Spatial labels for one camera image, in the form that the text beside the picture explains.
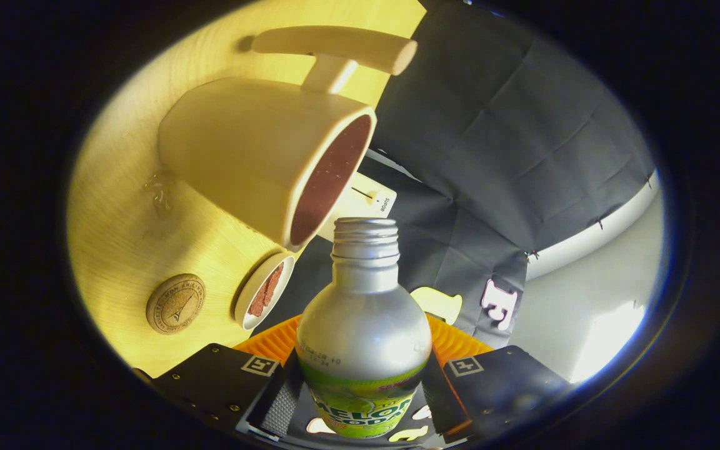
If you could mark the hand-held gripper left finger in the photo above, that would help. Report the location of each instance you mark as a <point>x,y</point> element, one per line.
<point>210,381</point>

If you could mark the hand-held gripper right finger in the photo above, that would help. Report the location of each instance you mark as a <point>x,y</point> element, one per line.
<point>510,381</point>

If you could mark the round cork coaster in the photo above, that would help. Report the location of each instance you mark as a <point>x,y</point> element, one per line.
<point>175,304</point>

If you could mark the silver bottle with green label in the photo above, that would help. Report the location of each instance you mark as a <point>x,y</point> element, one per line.
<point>363,325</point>

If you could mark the white oval plate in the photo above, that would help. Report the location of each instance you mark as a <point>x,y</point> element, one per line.
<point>249,299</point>

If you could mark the red meat strip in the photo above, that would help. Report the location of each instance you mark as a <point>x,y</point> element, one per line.
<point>257,301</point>
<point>274,279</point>

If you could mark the wooden table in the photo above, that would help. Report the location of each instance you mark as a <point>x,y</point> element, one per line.
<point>122,250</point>

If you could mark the white toaster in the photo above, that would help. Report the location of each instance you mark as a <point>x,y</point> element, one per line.
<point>360,203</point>

